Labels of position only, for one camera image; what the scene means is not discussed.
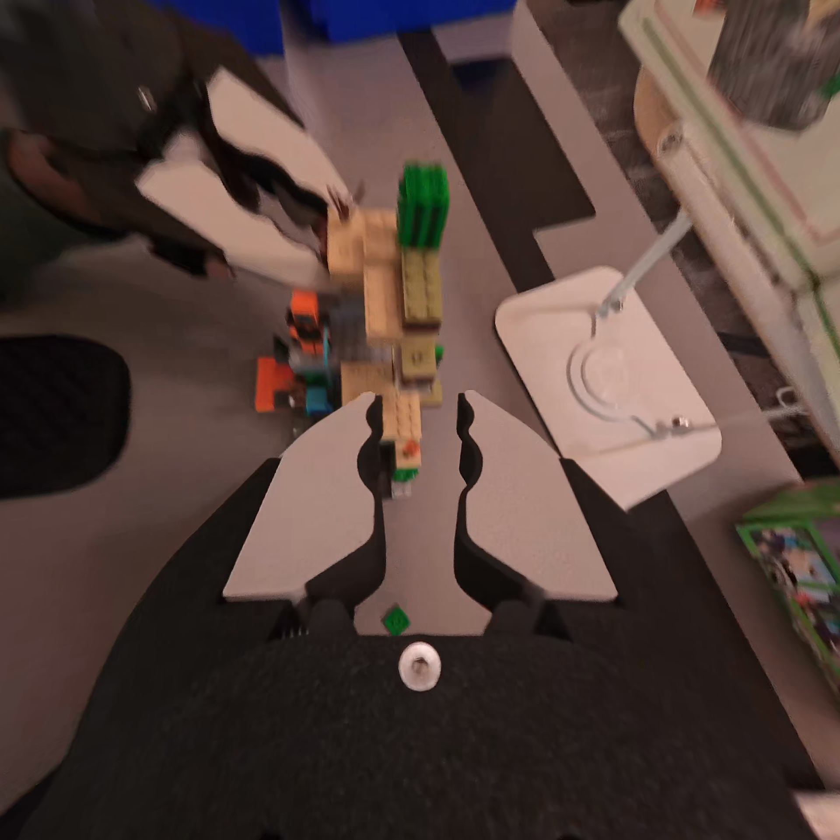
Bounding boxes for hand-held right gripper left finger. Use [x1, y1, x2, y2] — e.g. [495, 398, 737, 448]
[222, 392, 388, 605]

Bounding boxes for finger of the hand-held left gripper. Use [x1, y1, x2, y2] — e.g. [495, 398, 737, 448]
[209, 67, 353, 219]
[136, 159, 332, 286]

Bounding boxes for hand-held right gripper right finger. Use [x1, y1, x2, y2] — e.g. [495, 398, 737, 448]
[454, 390, 620, 603]

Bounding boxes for green brick cactus block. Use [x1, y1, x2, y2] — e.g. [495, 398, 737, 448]
[398, 164, 451, 251]

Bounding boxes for toy brick model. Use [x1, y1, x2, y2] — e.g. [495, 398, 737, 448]
[256, 210, 448, 501]

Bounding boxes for grey desk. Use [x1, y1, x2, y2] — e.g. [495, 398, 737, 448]
[0, 0, 840, 840]

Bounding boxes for blue plastic bin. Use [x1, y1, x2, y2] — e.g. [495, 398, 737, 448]
[281, 0, 519, 42]

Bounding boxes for white book stand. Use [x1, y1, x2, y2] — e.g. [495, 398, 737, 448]
[495, 66, 840, 513]

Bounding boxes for black chair armrest pad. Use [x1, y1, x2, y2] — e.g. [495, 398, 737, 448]
[0, 335, 132, 501]

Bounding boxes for green toy set box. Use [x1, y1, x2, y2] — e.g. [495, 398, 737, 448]
[735, 479, 840, 693]

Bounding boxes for open instruction booklet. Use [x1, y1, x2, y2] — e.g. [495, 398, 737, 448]
[620, 0, 840, 460]

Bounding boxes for black desk cable cover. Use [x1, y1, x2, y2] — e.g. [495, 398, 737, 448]
[400, 26, 596, 291]

